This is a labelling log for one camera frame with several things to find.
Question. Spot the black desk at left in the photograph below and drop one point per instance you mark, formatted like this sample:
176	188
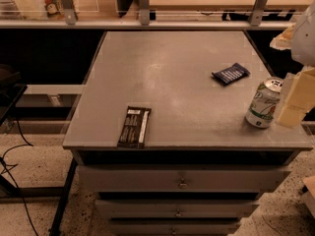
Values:
11	90

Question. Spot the metal shelf rail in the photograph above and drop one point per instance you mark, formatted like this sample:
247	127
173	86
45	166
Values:
153	14

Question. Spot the top grey drawer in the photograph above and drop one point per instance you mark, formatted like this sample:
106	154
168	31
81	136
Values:
182	178

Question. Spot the grey drawer cabinet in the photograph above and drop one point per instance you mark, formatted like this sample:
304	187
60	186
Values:
195	120

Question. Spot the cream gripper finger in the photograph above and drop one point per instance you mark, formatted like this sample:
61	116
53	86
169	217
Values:
283	40
298	97

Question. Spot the white rounded gripper body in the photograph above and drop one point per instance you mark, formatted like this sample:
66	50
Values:
305	38

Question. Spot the grey drawer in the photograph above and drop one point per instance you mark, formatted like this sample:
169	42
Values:
182	178
175	208
181	227

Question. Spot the middle grey drawer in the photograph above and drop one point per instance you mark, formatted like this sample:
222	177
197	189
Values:
175	208

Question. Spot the cardboard box at right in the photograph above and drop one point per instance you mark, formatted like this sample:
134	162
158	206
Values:
309	193

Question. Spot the dark blue snack packet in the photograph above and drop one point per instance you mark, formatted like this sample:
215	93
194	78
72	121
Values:
231	74

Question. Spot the bottom grey drawer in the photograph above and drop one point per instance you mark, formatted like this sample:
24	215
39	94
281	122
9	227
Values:
181	227

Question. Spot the dark brown snack bar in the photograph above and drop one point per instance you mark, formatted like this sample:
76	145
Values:
134	128

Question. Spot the green white 7up can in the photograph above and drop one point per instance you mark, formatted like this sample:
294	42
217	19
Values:
261	111

